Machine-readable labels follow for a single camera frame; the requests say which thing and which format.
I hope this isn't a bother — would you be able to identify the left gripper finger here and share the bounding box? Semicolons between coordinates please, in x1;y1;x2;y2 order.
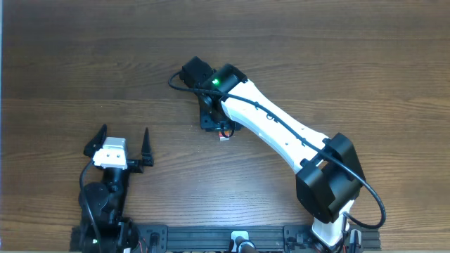
141;127;155;167
83;123;108;158

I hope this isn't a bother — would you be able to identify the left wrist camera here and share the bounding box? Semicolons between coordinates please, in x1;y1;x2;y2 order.
91;136;129;171

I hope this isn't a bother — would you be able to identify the mounting rail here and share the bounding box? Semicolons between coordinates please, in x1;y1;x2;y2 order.
70;224;383;253

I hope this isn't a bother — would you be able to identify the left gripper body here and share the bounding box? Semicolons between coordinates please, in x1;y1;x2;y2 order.
125;159;146;174

